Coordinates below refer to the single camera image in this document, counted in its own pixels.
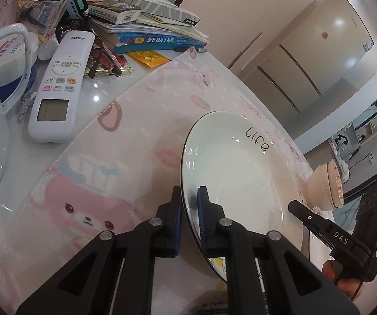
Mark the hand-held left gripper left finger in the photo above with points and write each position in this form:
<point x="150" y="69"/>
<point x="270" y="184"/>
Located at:
<point x="175" y="236"/>

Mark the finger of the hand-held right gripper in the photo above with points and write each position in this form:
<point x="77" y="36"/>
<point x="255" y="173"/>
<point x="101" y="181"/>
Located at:
<point x="306" y="216"/>

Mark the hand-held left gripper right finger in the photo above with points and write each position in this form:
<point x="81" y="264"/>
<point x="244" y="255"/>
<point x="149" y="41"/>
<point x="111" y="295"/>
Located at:
<point x="202" y="210"/>

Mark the pink strawberry print bowl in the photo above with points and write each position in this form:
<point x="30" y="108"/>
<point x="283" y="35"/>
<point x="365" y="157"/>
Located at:
<point x="323" y="180"/>

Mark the white cartoon print plate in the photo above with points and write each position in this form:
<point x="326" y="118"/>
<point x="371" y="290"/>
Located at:
<point x="217" y="264"/>

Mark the white plate black handwritten print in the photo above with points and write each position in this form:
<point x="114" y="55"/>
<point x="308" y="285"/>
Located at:
<point x="241" y="170"/>

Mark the person's right hand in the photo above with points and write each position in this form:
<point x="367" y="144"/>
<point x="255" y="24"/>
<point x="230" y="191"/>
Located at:
<point x="342" y="283"/>

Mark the white cloth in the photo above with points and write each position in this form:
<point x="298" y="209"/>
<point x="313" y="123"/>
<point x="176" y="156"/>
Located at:
<point x="343" y="167"/>

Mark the black faucet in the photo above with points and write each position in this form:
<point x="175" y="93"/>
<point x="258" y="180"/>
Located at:
<point x="340" y="139"/>

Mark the pink printed tablecloth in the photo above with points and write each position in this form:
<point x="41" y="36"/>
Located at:
<point x="126" y="154"/>

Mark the beige refrigerator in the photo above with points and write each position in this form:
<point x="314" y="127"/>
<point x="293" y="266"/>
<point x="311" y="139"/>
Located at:
<point x="306" y="55"/>

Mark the orange sachet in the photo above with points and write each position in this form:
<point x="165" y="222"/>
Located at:
<point x="147" y="58"/>

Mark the black-rimmed eyeglasses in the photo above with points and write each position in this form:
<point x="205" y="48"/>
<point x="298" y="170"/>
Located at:
<point x="116" y="71"/>

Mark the white fridge label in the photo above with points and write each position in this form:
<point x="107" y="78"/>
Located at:
<point x="368" y="44"/>

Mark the blue book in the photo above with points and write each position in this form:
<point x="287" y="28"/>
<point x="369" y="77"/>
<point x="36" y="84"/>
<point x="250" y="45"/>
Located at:
<point x="159" y="41"/>

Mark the pink fridge magnet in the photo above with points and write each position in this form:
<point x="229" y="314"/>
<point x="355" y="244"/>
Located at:
<point x="325" y="34"/>

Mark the white booklet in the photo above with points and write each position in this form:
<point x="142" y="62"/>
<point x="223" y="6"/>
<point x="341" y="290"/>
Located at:
<point x="175" y="28"/>

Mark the white remote control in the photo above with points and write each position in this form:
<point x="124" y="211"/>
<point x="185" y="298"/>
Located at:
<point x="60" y="82"/>

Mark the grey patterned box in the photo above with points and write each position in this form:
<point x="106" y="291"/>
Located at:
<point x="162" y="8"/>

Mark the black and white box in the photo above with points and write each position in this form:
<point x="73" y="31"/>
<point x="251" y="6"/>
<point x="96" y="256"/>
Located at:
<point x="113" y="11"/>

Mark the small white jar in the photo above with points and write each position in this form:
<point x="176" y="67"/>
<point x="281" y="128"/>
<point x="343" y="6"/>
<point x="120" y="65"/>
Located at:
<point x="47" y="51"/>

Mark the foil snack bag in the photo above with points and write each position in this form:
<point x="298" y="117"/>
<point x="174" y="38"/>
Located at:
<point x="40" y="14"/>

